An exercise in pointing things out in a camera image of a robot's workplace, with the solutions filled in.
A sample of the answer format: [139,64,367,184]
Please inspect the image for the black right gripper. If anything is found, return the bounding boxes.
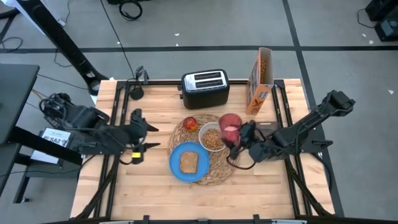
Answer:
[229,119,261,161]

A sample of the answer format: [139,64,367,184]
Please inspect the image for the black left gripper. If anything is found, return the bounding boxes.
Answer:
[124,116,162,152]

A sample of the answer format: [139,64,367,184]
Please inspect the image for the red faceted plastic cup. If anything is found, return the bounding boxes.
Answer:
[218,113,243,149]

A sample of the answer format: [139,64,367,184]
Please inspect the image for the blue round plate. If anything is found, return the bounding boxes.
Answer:
[169,141,211,184]

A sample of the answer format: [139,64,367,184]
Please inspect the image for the white ceramic bowl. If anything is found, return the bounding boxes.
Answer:
[198,121,227,152]

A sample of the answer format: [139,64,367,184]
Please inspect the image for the red and yellow apple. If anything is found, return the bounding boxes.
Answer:
[182,116,199,133]

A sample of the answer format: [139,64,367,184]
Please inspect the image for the orange Cheerios Protein cereal box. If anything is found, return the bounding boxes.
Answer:
[245,47,275,116]

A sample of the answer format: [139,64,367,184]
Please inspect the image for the brown bread slice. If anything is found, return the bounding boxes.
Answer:
[179,151,200,174]

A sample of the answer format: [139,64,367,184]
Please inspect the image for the grey rectangular box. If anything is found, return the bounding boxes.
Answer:
[256,121,282,134]

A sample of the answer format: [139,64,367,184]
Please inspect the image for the round oat cereal pieces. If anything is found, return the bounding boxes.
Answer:
[201,128,225,151]

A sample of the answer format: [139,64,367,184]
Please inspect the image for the round woven straw placemat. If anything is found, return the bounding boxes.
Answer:
[168,113,242,187]

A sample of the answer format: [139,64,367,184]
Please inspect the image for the black clamp-on holder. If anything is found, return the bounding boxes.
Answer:
[127,65,150,101]

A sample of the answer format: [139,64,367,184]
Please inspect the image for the black toaster with silver top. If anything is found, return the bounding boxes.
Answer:
[178,68,231,110]

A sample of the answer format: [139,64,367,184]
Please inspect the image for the white SA2 label sheet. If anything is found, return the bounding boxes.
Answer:
[30,126,72,165]

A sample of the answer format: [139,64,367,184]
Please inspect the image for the black perforated tower stand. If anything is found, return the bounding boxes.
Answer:
[17,0,109,96]

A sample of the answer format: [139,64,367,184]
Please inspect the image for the black desk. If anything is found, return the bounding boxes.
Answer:
[0,63,83,205]

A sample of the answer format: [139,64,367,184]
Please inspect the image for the black equipment box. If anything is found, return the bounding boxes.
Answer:
[374,14,398,43]
[365,0,398,22]

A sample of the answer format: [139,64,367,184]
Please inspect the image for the black aluminium table frame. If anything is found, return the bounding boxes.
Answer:
[74,79,335,224]

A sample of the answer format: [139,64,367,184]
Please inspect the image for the coiled black cable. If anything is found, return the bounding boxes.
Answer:
[118,0,144,21]

